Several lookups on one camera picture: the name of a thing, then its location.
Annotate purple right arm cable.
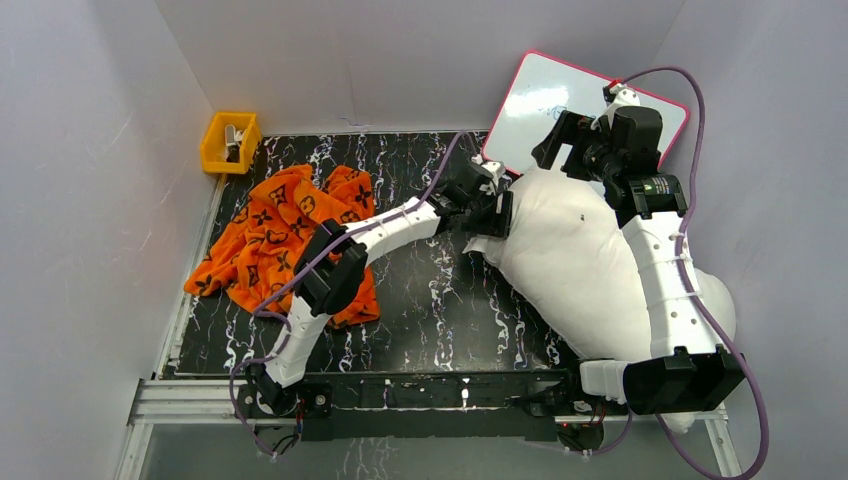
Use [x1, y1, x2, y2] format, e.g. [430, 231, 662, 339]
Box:
[592, 66, 771, 480]

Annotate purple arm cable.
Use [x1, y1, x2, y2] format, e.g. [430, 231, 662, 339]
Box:
[592, 66, 771, 480]
[228, 129, 478, 458]

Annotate white clips in bin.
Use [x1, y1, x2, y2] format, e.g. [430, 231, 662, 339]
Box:
[224, 124, 244, 163]

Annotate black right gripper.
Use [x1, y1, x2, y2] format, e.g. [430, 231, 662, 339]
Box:
[531, 110, 621, 184]

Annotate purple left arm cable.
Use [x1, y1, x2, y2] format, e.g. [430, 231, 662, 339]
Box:
[228, 129, 478, 458]

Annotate orange patterned pillowcase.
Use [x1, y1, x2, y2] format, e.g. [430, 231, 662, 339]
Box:
[184, 164, 375, 311]

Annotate white pillow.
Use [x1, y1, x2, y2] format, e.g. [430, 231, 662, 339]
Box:
[468, 169, 749, 433]

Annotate pink framed whiteboard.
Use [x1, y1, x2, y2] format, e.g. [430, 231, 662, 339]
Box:
[481, 50, 692, 179]

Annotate yellow plastic bin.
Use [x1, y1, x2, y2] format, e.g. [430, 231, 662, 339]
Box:
[199, 111, 262, 175]

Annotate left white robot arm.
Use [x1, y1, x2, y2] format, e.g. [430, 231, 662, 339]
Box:
[242, 157, 512, 416]

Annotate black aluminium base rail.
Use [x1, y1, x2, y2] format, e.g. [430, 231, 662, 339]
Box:
[119, 360, 747, 480]

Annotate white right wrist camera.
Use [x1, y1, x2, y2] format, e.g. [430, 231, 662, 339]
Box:
[602, 80, 641, 126]

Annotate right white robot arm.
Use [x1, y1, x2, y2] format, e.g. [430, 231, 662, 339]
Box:
[532, 106, 745, 415]

